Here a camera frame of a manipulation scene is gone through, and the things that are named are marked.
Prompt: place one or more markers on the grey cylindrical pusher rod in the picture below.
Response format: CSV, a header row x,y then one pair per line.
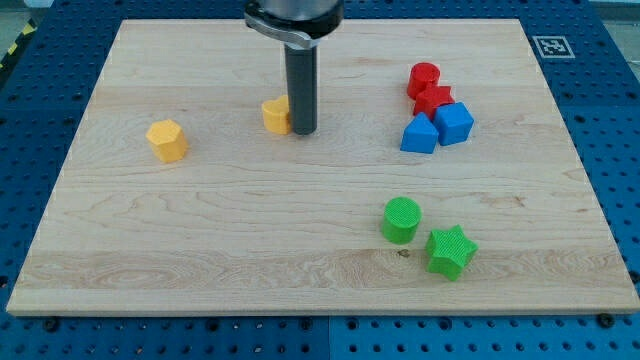
x,y
301,79

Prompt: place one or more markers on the yellow heart block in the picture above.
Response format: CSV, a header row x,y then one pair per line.
x,y
276,115

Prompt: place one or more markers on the yellow hexagon block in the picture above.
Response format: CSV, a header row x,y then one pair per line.
x,y
167,140

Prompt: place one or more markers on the red cylinder block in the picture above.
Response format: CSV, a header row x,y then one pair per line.
x,y
423,75

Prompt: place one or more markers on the red star block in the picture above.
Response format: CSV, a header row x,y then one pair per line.
x,y
430,99

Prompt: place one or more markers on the blue triangle block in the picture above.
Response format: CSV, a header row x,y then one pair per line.
x,y
420,135

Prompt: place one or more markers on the blue cube block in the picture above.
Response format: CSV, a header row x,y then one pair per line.
x,y
454,123

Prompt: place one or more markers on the wooden board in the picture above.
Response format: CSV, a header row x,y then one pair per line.
x,y
254,223

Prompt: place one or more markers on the green cylinder block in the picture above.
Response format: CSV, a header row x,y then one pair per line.
x,y
401,218

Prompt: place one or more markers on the green star block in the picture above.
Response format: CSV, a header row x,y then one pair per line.
x,y
449,252

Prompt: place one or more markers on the white fiducial marker tag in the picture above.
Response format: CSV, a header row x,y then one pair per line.
x,y
553,47

